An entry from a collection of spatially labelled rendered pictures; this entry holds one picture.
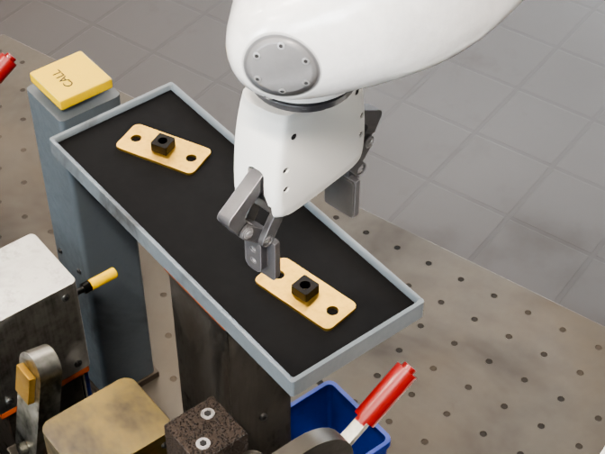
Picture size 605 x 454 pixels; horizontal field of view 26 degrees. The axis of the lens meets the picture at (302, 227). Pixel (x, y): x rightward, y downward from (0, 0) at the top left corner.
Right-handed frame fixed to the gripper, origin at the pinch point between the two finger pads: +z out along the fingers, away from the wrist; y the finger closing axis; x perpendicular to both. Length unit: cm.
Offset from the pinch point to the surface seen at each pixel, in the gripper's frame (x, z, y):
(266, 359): 2.7, 7.3, 7.3
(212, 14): -154, 124, -135
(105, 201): -20.6, 7.6, 3.4
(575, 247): -38, 123, -128
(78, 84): -35.0, 7.6, -6.0
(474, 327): -8, 54, -42
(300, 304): 0.8, 7.3, 1.2
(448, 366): -7, 54, -35
